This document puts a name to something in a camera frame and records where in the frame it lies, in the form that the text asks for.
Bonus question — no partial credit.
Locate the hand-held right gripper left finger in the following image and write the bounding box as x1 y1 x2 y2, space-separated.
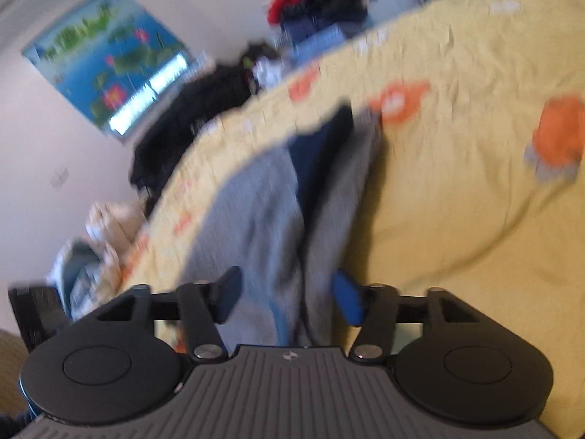
98 265 243 363

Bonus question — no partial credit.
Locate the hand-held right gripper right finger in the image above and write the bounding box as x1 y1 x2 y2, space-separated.
331 271 485 363

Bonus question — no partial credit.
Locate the navy and grey sweater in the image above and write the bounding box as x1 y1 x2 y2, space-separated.
183 105 385 348

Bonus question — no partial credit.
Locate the pale blue cloth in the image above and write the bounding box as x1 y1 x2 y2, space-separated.
46 237 124 321

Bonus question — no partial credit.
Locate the cream cloth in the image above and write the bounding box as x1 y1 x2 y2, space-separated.
86 201 147 261

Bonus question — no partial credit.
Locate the yellow printed bedsheet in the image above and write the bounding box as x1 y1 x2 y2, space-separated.
121 0 585 439

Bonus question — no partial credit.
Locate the black padded jacket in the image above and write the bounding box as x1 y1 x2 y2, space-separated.
129 41 279 211

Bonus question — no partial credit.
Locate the white plastic bag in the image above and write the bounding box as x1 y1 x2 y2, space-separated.
251 57 284 87

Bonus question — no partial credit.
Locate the light blue quilted blanket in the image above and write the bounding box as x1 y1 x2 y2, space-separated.
292 25 348 53

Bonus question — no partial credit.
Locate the lotus print roller blind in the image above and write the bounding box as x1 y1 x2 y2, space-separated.
22 0 190 135

